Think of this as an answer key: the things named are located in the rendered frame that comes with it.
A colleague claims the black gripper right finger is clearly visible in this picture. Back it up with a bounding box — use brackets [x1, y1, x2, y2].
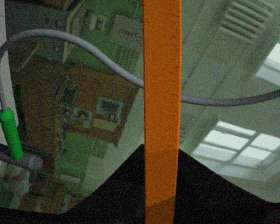
[173, 148, 280, 224]

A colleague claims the orange handle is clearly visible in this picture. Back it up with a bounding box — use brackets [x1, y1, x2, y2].
[143, 0, 183, 224]

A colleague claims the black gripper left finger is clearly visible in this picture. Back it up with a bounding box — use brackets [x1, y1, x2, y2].
[0, 144, 145, 224]

